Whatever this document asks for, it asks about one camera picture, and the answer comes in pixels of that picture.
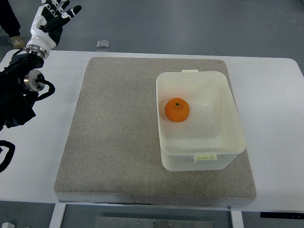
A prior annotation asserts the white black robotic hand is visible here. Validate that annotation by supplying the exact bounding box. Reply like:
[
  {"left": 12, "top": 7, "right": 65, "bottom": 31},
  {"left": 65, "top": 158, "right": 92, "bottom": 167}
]
[{"left": 25, "top": 0, "right": 82, "bottom": 60}]

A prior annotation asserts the orange fruit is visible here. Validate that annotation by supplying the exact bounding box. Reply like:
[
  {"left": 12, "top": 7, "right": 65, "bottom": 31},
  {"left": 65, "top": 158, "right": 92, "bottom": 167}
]
[{"left": 164, "top": 97, "right": 190, "bottom": 123}]

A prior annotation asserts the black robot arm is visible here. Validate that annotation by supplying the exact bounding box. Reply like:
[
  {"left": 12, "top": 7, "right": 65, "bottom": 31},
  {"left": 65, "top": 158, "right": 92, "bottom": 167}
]
[{"left": 0, "top": 50, "right": 55, "bottom": 129}]

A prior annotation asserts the cream plastic box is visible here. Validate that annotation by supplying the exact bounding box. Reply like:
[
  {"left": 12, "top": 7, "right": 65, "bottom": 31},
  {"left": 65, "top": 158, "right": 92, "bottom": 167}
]
[{"left": 156, "top": 70, "right": 246, "bottom": 171}]

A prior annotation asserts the person in dark clothes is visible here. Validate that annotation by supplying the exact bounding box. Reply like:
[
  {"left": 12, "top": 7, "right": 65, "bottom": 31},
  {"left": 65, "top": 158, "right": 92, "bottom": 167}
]
[{"left": 0, "top": 0, "right": 25, "bottom": 49}]

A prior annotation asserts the small clear floor plate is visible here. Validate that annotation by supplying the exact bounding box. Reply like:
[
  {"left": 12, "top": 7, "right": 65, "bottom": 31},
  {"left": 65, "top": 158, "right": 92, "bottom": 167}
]
[{"left": 96, "top": 40, "right": 110, "bottom": 48}]

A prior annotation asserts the beige foam mat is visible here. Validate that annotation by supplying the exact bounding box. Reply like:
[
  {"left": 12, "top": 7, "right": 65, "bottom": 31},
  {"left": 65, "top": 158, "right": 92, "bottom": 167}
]
[{"left": 54, "top": 57, "right": 256, "bottom": 206}]

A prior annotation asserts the white table leg left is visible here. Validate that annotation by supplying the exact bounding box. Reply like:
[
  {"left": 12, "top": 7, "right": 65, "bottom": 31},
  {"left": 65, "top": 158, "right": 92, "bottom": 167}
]
[{"left": 49, "top": 202, "right": 66, "bottom": 228}]

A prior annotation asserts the white table leg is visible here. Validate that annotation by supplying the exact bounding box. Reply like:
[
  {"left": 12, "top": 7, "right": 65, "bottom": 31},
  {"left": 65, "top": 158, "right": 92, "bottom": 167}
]
[
  {"left": 231, "top": 210, "right": 244, "bottom": 228},
  {"left": 49, "top": 202, "right": 66, "bottom": 228}
]

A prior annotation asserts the small white floor object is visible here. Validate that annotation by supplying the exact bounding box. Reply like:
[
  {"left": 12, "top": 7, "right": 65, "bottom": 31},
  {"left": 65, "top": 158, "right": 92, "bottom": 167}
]
[{"left": 2, "top": 222, "right": 15, "bottom": 228}]

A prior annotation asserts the white table leg right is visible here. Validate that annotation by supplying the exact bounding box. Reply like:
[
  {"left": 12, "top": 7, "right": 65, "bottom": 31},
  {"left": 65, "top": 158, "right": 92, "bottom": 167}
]
[{"left": 231, "top": 210, "right": 244, "bottom": 228}]

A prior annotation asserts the black table control panel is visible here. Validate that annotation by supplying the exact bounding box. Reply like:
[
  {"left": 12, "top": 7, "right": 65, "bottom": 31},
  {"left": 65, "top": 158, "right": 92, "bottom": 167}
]
[{"left": 260, "top": 212, "right": 304, "bottom": 219}]

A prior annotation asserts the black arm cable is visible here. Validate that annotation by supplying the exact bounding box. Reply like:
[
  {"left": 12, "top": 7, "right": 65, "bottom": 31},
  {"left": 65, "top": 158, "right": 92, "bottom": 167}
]
[{"left": 0, "top": 140, "right": 16, "bottom": 173}]

